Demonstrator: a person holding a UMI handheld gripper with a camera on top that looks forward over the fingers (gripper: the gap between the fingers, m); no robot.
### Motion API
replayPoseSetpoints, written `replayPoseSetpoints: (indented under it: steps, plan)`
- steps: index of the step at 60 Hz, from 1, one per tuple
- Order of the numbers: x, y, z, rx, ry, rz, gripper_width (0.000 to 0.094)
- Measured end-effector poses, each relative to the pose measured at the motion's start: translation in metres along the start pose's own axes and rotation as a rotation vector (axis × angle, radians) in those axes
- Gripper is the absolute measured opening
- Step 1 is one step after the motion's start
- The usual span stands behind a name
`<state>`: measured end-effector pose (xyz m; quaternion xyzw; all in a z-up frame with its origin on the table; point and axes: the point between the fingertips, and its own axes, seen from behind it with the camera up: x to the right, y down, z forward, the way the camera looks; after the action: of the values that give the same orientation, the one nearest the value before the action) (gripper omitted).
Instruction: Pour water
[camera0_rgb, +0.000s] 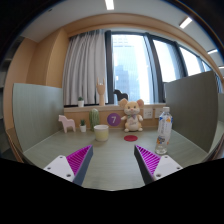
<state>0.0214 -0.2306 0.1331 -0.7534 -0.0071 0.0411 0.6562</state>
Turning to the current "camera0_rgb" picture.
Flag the right grey partition panel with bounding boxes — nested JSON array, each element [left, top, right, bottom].
[[165, 71, 218, 152]]

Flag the left grey partition panel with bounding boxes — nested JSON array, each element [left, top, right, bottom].
[[12, 83, 64, 152]]

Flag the black horse figurine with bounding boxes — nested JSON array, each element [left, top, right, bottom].
[[113, 89, 128, 101]]

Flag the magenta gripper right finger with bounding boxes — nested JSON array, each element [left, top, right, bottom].
[[134, 145, 182, 184]]

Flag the small potted plant on ledge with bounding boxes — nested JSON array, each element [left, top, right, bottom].
[[78, 97, 84, 107]]

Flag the tall green cactus ornament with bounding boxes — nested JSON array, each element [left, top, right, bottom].
[[89, 108, 100, 130]]

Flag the white wall socket left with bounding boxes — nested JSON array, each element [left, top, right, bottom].
[[143, 108, 153, 119]]

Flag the grey partition panel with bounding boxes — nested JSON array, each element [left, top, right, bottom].
[[165, 71, 218, 152], [12, 83, 64, 152]]

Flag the small potted plant on table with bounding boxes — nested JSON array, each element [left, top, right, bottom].
[[79, 119, 86, 133]]

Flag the grey curtain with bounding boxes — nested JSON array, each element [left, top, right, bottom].
[[62, 30, 106, 106]]

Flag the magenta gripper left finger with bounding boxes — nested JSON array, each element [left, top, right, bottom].
[[44, 145, 93, 186]]

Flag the wooden hand model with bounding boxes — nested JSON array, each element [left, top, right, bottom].
[[96, 82, 106, 106]]

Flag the red round coaster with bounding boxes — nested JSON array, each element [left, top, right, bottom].
[[124, 135, 138, 142]]

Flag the clear plastic water bottle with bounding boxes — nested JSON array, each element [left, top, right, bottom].
[[155, 107, 173, 155]]

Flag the pale yellow cup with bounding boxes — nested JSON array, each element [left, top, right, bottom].
[[94, 125, 109, 141]]

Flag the white wall socket right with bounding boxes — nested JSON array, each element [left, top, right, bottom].
[[155, 108, 163, 118]]

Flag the white wall socket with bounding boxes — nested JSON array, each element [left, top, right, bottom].
[[143, 108, 153, 119], [155, 108, 163, 118]]

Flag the purple number seven sign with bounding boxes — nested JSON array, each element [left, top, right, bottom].
[[107, 113, 121, 126]]

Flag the pink wooden horse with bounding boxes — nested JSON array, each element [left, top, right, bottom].
[[58, 115, 76, 132]]

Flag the plush mouse toy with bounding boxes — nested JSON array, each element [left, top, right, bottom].
[[119, 98, 144, 132]]

